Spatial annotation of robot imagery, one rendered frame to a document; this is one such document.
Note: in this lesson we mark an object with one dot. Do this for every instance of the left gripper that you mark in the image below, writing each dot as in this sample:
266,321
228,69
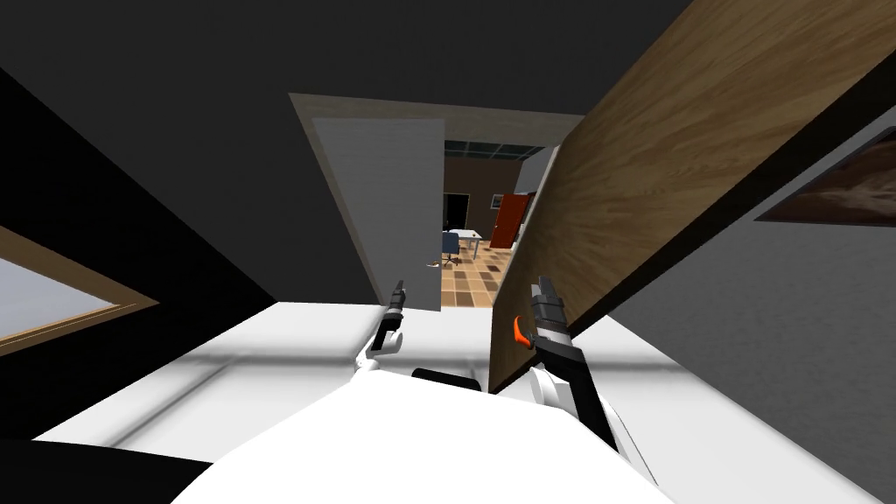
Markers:
397,301

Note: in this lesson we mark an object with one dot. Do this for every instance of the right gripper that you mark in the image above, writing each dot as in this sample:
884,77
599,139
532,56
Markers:
550,320

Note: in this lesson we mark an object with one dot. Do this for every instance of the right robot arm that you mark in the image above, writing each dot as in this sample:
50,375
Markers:
575,381

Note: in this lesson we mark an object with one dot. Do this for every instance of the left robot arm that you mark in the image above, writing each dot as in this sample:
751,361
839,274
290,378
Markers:
383,341

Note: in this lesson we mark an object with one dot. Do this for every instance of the red door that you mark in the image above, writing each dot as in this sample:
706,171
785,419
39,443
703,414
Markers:
509,220

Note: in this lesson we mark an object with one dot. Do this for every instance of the blue chair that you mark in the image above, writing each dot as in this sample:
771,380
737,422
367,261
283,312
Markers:
450,245

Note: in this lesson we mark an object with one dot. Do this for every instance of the white table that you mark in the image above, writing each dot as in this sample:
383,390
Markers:
467,234

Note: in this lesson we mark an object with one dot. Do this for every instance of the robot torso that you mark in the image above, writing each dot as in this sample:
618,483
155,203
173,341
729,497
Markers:
420,448

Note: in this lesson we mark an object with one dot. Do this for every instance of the brown wooden door leaf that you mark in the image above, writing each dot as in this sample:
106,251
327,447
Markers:
651,182

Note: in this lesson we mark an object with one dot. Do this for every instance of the wood-framed window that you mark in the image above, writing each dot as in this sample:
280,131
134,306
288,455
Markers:
42,294

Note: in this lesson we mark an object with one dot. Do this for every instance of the dark brown wall picture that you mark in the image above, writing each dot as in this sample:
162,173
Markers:
850,192

